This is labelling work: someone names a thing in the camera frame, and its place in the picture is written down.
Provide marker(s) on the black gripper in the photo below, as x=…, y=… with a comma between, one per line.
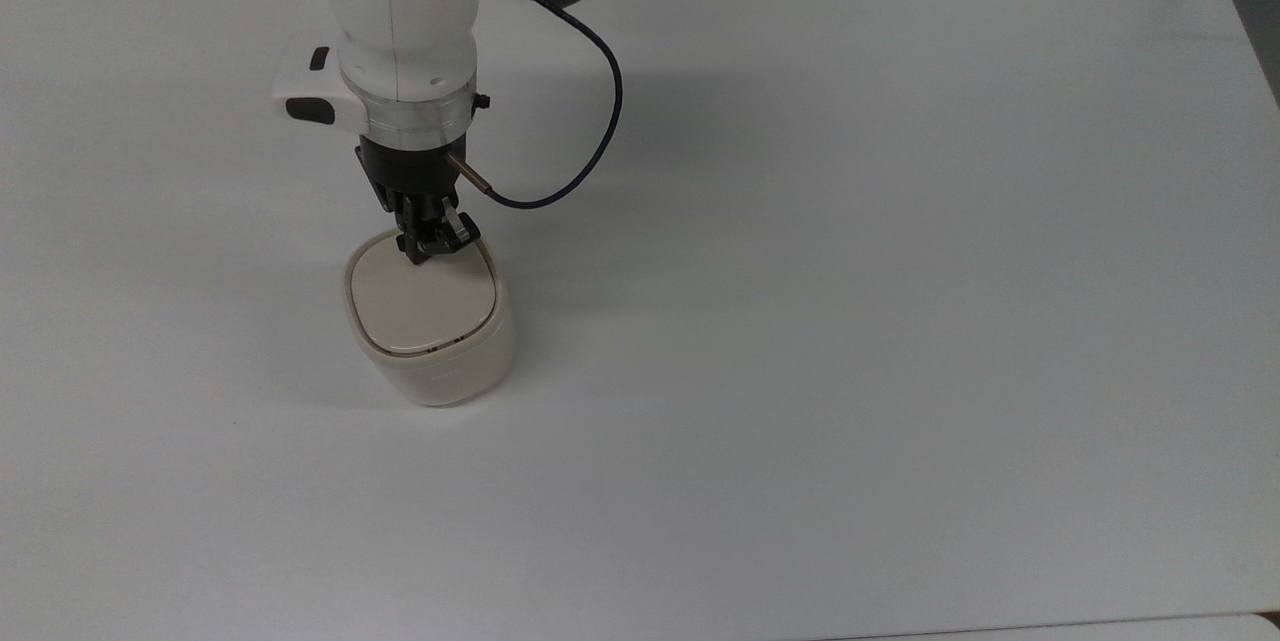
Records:
x=410, y=171

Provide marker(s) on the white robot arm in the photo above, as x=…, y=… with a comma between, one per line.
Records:
x=400, y=11

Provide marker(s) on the cream trash bin with lid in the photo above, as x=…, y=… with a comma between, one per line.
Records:
x=425, y=316

